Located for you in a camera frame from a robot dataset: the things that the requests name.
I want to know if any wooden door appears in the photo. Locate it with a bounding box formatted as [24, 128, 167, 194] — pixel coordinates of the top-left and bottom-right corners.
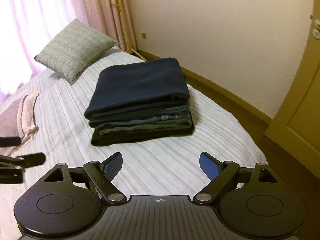
[265, 0, 319, 178]

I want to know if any grey-green textured pillow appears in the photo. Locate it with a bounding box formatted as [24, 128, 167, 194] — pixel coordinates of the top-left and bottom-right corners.
[34, 19, 117, 85]

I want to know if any pink sheer curtain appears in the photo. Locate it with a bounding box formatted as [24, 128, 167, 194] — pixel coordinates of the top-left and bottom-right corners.
[1, 0, 137, 101]

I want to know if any white striped bedspread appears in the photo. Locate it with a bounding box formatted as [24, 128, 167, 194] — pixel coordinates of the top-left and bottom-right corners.
[0, 45, 268, 240]

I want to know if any dark navy garment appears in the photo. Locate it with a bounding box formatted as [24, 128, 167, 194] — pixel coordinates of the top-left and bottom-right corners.
[85, 57, 190, 120]

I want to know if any pink folded blanket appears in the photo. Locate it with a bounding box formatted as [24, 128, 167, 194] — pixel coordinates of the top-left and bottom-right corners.
[1, 90, 39, 156]

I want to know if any folded dark clothes stack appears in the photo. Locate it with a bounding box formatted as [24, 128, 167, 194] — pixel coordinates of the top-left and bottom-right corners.
[89, 101, 195, 147]

